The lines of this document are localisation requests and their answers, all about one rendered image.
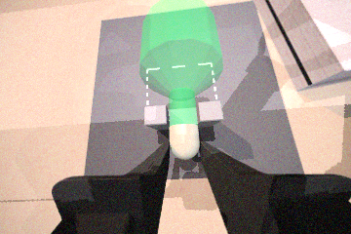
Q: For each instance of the dark grey flat mat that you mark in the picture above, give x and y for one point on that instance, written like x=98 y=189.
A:
x=255 y=129

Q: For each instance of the green glass bottle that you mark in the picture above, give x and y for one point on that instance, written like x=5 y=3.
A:
x=180 y=58

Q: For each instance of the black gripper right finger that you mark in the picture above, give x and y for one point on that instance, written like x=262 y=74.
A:
x=248 y=199

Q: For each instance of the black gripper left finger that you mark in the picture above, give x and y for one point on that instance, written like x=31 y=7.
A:
x=139 y=192

